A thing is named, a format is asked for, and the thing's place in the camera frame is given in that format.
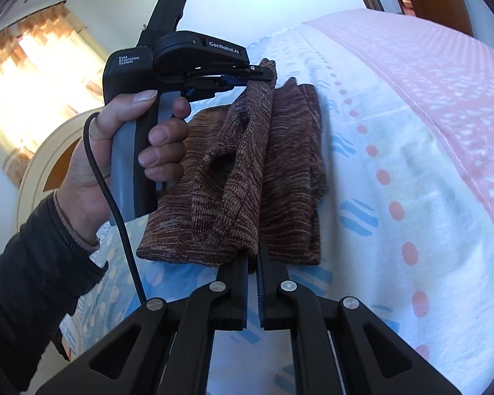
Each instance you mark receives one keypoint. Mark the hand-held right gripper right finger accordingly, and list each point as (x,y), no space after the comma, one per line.
(267,296)

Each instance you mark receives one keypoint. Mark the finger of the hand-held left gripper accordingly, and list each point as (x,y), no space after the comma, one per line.
(255,73)
(214,88)

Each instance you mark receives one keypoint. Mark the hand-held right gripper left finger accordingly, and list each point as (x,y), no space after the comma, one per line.
(241,296)

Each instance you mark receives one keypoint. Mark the brown knitted sweater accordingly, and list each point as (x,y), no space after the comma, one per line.
(271,173)

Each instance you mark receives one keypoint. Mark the person's left forearm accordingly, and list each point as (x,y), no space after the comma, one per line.
(24,296)

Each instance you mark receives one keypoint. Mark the person's left hand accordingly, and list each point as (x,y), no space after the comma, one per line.
(86,164)

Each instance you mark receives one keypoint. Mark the white wooden headboard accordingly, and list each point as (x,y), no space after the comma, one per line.
(45,160)

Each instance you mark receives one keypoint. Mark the blue pink patterned bed sheet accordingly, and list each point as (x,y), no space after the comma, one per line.
(395,131)

